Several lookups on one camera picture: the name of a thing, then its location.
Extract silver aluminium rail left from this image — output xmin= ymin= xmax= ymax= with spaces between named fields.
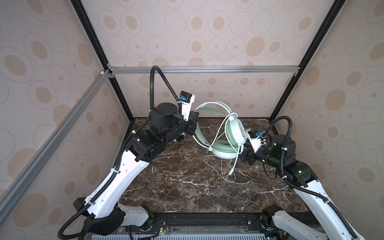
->
xmin=1 ymin=69 xmax=111 ymax=225

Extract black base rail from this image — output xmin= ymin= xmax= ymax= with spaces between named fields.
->
xmin=77 ymin=211 xmax=337 ymax=240

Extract black vertical frame post left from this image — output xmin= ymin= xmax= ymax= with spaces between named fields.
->
xmin=70 ymin=0 xmax=135 ymax=122

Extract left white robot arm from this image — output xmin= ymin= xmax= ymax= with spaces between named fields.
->
xmin=58 ymin=101 xmax=199 ymax=240

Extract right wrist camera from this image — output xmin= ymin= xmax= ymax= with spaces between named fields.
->
xmin=246 ymin=129 xmax=266 ymax=153

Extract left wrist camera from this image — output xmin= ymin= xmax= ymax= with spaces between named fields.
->
xmin=180 ymin=91 xmax=196 ymax=121

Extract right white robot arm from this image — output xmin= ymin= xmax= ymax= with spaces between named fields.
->
xmin=236 ymin=133 xmax=363 ymax=240

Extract black vertical frame post right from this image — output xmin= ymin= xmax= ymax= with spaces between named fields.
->
xmin=269 ymin=0 xmax=346 ymax=123

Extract black vertical frame post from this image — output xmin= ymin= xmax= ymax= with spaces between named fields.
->
xmin=70 ymin=0 xmax=135 ymax=122
xmin=269 ymin=0 xmax=346 ymax=123

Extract silver aluminium rail back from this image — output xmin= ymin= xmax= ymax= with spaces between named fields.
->
xmin=110 ymin=65 xmax=300 ymax=75

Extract mint green headphones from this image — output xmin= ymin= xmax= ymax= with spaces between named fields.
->
xmin=193 ymin=101 xmax=247 ymax=176

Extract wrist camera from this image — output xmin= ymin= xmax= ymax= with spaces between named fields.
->
xmin=180 ymin=91 xmax=196 ymax=121
xmin=246 ymin=129 xmax=266 ymax=153

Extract silver aluminium rail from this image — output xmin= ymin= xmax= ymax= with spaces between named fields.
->
xmin=110 ymin=65 xmax=300 ymax=75
xmin=1 ymin=69 xmax=111 ymax=225

